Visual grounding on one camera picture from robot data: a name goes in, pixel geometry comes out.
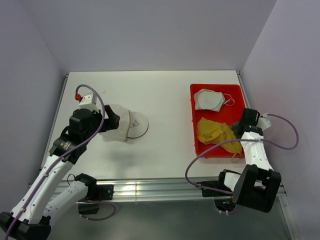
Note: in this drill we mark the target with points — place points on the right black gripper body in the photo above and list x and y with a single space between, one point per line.
236 135

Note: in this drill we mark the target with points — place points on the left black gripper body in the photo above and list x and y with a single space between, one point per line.
96 120

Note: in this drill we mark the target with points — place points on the yellow bra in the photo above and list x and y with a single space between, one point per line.
209 133

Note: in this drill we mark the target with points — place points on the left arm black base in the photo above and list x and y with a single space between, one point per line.
104 193

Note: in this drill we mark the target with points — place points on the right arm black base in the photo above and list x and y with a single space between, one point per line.
223 203

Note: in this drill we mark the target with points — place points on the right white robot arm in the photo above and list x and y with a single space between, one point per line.
256 187

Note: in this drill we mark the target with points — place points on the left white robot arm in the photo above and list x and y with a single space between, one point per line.
33 217

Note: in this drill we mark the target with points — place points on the white folded bra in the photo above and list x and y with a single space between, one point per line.
211 100

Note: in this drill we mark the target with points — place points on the red plastic tray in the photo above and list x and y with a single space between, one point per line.
227 114

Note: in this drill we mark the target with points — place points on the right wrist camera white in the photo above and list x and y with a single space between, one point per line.
263 122

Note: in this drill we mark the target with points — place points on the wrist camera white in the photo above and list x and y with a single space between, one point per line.
263 122
87 101

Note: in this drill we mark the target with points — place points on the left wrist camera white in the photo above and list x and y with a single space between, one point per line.
87 101

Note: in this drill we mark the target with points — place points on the aluminium rail frame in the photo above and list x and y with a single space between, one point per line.
154 166

